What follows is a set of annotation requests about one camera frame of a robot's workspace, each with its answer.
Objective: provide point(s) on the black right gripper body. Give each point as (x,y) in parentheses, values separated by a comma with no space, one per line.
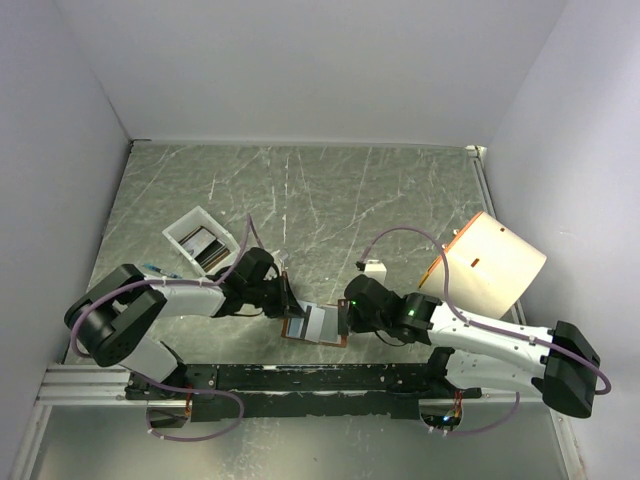
(358,322)

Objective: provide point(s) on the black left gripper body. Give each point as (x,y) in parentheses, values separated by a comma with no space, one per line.
(269,294)

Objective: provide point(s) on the brown leather card holder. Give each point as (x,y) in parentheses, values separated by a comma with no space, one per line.
(330,336)

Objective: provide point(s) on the grey white credit card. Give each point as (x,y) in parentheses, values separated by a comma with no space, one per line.
(313,323)

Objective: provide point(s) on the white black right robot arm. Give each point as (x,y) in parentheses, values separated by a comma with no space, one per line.
(559,363)

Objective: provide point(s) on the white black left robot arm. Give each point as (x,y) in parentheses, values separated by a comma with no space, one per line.
(112,320)

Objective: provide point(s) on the gold striped credit card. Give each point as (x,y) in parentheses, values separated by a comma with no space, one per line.
(204,247)

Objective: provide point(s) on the white card box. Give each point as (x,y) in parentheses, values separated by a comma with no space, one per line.
(195,218)

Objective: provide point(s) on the blue pen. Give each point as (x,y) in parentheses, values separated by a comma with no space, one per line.
(161,272)

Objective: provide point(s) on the white cylinder with wooden base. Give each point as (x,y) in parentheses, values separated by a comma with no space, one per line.
(490,267)

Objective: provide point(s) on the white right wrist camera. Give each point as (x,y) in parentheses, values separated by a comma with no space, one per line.
(373,268)

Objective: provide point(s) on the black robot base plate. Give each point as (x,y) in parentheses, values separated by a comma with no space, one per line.
(292,391)

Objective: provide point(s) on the aluminium front rail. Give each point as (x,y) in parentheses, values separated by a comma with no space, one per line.
(89,385)

